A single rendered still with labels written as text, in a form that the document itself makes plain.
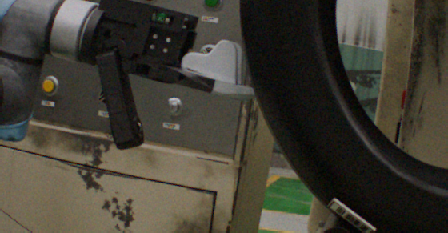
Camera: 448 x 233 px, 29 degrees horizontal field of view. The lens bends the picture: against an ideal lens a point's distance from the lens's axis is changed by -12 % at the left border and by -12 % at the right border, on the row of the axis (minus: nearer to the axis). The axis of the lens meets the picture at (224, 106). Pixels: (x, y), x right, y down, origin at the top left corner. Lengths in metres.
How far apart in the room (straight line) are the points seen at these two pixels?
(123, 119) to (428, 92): 0.47
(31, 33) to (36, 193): 0.74
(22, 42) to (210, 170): 0.68
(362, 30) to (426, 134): 8.93
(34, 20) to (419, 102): 0.57
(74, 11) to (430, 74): 0.53
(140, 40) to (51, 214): 0.80
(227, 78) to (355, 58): 9.13
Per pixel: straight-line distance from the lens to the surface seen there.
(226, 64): 1.07
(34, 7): 1.12
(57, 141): 1.80
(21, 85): 1.13
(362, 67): 10.18
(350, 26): 10.28
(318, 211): 1.34
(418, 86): 1.35
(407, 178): 0.95
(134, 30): 1.10
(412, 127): 1.35
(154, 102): 1.78
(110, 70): 1.10
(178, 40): 1.07
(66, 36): 1.10
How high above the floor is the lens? 1.08
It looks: 3 degrees down
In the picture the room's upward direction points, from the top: 9 degrees clockwise
